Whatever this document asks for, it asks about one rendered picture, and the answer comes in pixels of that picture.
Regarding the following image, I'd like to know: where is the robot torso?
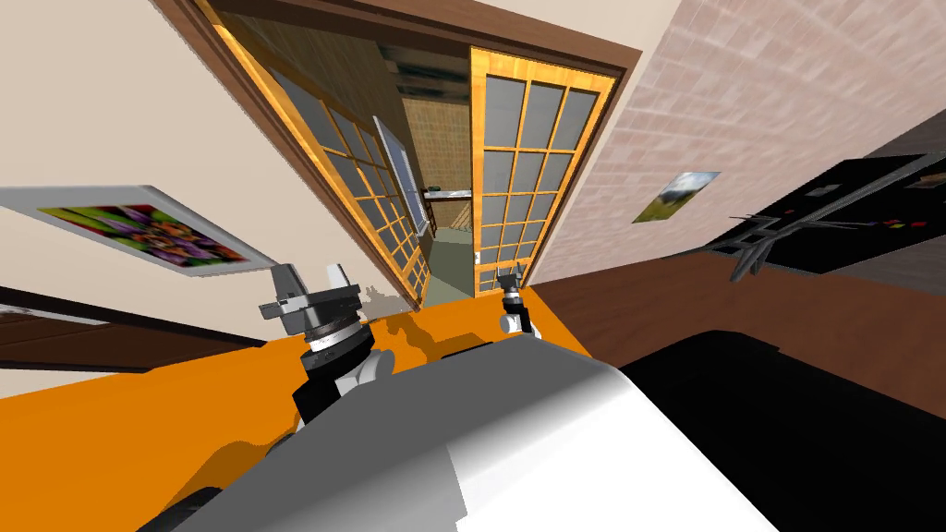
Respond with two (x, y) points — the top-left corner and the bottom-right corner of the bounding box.
(173, 333), (779, 532)

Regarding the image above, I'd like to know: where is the dark brown cabinet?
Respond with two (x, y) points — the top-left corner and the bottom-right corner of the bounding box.
(0, 284), (269, 375)

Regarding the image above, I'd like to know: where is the orange glass-paned door leaf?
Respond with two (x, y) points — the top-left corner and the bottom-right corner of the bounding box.
(198, 0), (434, 308)
(469, 47), (619, 298)

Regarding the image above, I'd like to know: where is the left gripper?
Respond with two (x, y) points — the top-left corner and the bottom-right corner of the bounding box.
(258, 262), (364, 338)

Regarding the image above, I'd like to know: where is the black refrigerator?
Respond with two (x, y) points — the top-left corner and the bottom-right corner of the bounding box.
(675, 151), (946, 284)

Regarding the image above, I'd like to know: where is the colourful white-framed picture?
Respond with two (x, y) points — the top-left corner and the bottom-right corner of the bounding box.
(0, 184), (279, 279)

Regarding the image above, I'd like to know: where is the white framed window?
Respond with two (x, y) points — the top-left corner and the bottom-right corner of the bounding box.
(371, 114), (431, 239)

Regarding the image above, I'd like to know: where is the small landscape picture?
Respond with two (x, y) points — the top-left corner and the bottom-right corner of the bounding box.
(631, 170), (722, 225)

